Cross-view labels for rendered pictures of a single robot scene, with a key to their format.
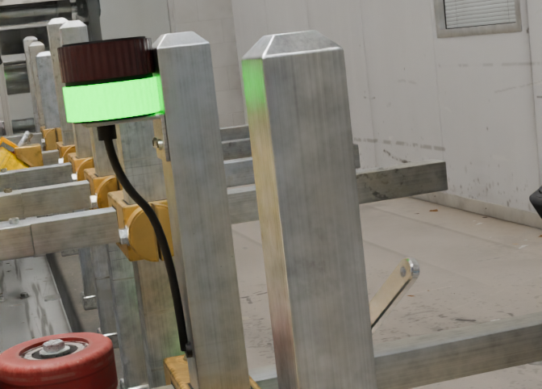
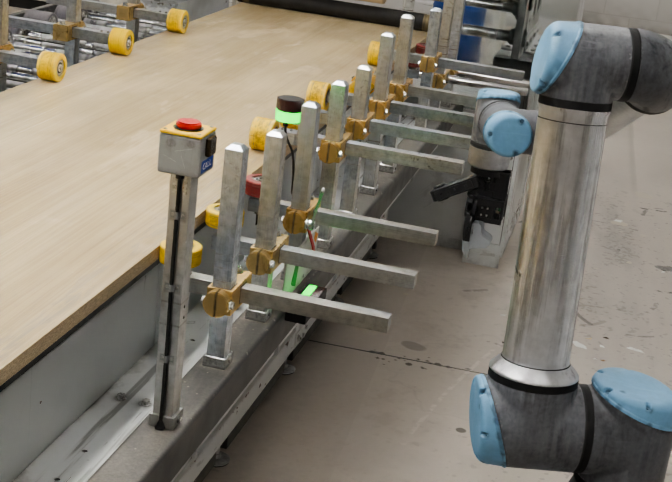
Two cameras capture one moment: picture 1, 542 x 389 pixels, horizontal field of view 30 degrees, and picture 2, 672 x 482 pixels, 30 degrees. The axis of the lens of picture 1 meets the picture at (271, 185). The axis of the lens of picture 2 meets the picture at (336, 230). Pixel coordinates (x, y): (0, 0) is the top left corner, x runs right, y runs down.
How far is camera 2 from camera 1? 2.16 m
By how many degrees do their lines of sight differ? 29
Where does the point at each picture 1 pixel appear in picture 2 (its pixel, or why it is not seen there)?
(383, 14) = not seen: outside the picture
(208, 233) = (303, 161)
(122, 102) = (286, 118)
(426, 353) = (373, 224)
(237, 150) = (456, 118)
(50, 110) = (429, 45)
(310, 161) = (271, 158)
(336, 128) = (277, 153)
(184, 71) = (307, 114)
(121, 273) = (349, 161)
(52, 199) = not seen: hidden behind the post
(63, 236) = not seen: hidden behind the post
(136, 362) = (345, 200)
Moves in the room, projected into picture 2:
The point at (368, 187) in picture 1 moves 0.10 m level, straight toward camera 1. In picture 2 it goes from (426, 163) to (404, 170)
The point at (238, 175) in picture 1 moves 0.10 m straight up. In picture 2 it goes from (417, 135) to (422, 97)
